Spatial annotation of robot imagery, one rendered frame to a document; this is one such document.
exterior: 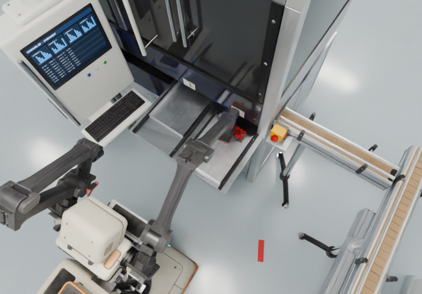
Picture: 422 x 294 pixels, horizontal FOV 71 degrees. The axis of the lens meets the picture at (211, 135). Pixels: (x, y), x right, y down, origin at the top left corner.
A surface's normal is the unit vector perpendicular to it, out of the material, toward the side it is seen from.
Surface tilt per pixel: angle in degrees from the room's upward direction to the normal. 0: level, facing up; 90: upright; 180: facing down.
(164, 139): 0
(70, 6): 90
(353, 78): 0
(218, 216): 0
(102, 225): 42
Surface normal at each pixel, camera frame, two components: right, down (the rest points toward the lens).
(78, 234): -0.41, 0.28
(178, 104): -0.04, -0.44
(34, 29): 0.73, 0.60
